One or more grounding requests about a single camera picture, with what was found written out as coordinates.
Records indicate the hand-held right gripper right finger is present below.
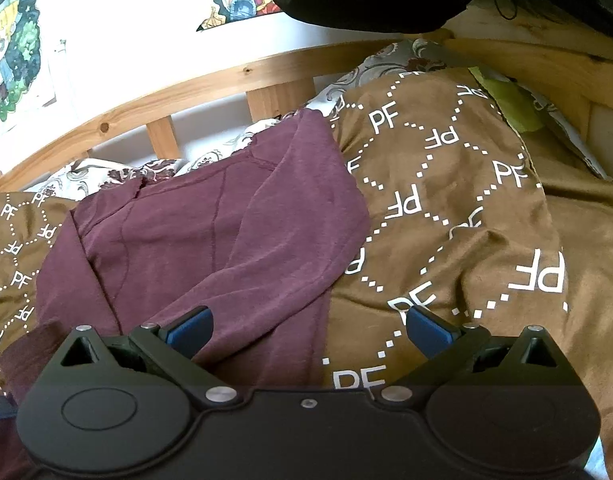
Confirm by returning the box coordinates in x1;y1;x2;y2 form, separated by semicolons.
379;305;581;405

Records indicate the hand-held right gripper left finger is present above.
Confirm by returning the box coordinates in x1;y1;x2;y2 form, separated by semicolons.
60;305;238;409

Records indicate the maroon knit garment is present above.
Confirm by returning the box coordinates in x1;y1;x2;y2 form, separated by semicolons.
0;107;372;480

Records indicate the brown printed blanket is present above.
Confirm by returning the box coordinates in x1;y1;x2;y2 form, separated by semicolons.
0;67;613;480

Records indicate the green cloth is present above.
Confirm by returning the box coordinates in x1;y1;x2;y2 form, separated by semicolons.
467;65;545;134

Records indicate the wooden bed frame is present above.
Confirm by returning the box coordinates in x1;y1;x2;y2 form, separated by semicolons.
0;0;613;193

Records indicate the white wall conduit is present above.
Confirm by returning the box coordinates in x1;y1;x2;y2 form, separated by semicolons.
50;39;78;111

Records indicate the yellow-haired cartoon wall poster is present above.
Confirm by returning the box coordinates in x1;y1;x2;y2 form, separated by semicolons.
0;0;57;136

